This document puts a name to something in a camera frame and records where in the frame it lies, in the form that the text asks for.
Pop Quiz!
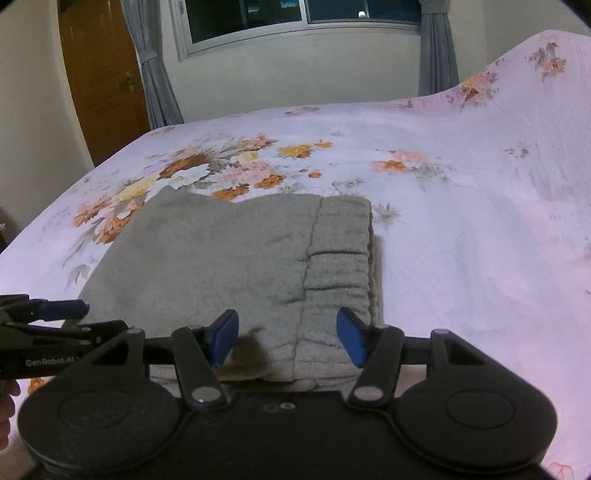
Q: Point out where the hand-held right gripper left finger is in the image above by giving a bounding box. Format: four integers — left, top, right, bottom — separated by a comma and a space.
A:
92, 308, 241, 411

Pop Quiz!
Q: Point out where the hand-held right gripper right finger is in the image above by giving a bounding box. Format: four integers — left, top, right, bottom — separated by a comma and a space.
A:
336, 307, 486, 411

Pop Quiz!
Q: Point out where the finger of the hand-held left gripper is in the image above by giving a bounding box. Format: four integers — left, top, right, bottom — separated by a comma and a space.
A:
0, 294, 91, 325
0, 320, 131, 347

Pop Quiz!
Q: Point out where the person's left hand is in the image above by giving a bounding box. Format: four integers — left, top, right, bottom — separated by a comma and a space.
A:
0, 380, 22, 451

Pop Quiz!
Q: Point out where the pink floral bed sheet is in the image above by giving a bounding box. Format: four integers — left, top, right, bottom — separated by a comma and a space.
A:
0, 30, 591, 480

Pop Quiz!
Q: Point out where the brown wooden door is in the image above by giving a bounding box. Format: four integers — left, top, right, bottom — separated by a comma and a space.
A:
58, 0, 151, 168

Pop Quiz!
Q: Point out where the grey curtain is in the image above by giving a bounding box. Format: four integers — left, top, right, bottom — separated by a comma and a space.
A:
121, 0, 185, 131
417, 0, 461, 97

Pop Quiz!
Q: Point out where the white framed window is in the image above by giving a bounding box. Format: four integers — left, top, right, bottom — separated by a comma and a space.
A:
168, 0, 424, 64

